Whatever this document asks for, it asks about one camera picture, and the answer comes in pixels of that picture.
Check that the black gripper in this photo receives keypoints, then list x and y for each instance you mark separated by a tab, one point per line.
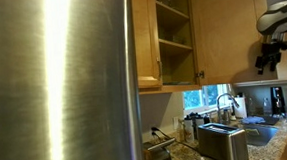
271	49

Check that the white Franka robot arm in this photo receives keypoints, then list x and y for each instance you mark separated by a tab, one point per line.
276	18

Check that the metal cabinet door hinge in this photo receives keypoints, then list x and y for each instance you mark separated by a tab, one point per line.
200	74

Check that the chrome kitchen faucet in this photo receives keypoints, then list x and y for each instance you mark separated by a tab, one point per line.
218	110

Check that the black soda maker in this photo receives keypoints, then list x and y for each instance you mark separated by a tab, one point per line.
277	100

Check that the clear plastic bottle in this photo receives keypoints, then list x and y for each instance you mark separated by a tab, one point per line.
267	107
251	106

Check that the white paper towel roll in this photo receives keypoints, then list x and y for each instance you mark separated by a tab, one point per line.
240	107

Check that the black drying mat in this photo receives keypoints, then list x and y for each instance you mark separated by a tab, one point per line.
272	119

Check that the yellow green sink scrubber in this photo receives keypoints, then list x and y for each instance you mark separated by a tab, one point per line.
249	132

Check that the stainless steel sink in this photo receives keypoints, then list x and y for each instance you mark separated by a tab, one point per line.
260	136

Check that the white framed window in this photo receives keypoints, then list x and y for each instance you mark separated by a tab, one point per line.
193	98

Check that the small black capped bottle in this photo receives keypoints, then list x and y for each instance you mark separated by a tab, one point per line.
206	119

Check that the flat glass plates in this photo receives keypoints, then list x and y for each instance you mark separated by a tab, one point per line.
178	83

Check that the stainless steel toaster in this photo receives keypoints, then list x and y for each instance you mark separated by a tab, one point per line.
221	145

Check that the stainless steel refrigerator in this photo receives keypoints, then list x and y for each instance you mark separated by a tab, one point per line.
24	97

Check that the wooden wall cabinet with shelves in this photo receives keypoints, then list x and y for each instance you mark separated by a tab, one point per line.
174	88

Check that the white switch plate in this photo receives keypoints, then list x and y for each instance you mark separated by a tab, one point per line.
176	122

